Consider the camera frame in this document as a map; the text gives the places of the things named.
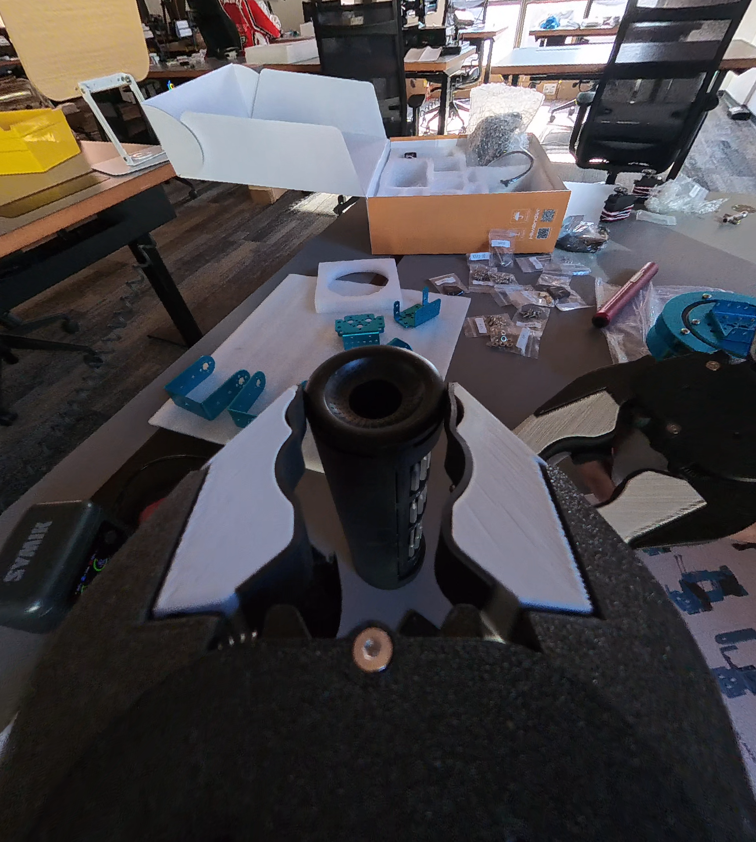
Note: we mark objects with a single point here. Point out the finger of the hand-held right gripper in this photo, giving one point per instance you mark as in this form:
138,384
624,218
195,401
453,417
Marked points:
654,506
575,421

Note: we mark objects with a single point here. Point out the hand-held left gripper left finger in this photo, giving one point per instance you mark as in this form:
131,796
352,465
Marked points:
233,526

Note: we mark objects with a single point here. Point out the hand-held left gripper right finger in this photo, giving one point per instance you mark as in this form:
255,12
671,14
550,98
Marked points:
516,526

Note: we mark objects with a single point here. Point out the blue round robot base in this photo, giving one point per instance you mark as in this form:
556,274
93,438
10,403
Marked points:
674,329

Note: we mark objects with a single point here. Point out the small blue U bracket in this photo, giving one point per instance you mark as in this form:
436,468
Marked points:
733,322

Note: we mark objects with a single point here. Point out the red electric screwdriver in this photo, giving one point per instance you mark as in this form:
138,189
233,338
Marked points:
625,294

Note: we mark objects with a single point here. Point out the black bit holder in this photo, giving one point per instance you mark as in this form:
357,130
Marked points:
365,473

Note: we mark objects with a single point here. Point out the grey desk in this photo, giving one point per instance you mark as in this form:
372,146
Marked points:
496,388

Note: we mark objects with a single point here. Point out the person's right hand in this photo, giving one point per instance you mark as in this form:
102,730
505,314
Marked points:
595,477

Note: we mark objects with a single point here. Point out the large clear plastic bag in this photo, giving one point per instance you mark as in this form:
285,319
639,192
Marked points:
628,335

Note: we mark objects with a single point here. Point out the pile of labelled screw bags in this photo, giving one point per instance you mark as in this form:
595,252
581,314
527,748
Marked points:
509,309

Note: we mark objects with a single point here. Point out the white instruction booklet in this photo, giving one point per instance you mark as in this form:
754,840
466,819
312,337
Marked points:
733,625

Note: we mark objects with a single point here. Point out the silver antistatic bag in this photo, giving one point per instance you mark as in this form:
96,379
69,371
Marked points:
582,235

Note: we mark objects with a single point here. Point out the white foam sheet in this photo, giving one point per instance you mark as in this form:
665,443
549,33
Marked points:
273,342

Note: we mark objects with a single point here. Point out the small metal parts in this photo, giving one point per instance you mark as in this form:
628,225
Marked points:
738,214

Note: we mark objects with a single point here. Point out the portable power station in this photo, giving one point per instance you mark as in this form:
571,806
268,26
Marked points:
29,572

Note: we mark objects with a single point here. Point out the clear plastic wrapper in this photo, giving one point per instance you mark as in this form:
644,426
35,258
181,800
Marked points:
684,197

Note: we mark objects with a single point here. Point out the orange cardboard box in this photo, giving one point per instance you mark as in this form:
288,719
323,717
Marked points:
457,223

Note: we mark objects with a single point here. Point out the black office chair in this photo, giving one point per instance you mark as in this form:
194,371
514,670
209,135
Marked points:
654,79
23,342
358,52

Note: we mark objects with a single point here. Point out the white foam box insert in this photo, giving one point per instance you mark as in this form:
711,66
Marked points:
417,174

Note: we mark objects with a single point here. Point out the bubble wrap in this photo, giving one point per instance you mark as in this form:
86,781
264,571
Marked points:
503,125

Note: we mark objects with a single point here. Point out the white metal stand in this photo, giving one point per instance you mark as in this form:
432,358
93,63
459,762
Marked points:
121,118

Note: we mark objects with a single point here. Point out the yellow storage bin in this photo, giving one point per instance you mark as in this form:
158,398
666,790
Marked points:
16,145

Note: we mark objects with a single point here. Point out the red white jersey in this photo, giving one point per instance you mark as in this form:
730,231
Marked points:
253,20

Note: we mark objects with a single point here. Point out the large blue U bracket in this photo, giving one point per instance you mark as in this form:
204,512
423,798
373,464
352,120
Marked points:
246,404
200,398

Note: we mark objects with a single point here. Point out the blue wide U bracket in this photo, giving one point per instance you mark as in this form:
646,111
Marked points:
358,332

